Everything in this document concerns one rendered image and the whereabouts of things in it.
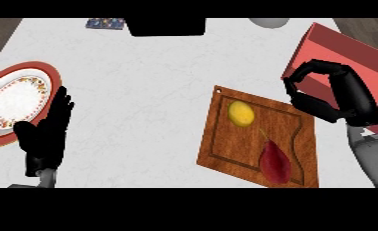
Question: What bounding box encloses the grey round object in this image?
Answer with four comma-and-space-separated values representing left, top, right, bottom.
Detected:
249, 18, 292, 30

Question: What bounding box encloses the red pear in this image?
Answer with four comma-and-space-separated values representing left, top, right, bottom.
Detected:
259, 128, 295, 185

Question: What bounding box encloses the black appliance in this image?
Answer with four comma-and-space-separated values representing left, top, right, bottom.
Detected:
123, 18, 207, 38

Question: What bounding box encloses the red-rimmed floral plate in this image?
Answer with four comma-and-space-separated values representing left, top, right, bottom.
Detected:
0, 61, 64, 147

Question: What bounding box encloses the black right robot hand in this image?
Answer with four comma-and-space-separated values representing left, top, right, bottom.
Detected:
283, 59, 378, 127

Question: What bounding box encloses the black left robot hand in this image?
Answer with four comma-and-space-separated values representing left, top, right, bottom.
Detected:
13, 85, 78, 178

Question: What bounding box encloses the brown wooden cutting board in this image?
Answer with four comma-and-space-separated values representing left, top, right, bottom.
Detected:
196, 85, 321, 189

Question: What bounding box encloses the yellow lemon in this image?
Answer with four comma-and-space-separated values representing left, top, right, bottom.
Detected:
227, 100, 258, 129

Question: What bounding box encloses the red cardboard box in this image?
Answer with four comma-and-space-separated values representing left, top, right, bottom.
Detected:
281, 22, 378, 107

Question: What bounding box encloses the dark blue patterned packet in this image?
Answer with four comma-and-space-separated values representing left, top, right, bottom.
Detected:
85, 18, 128, 31

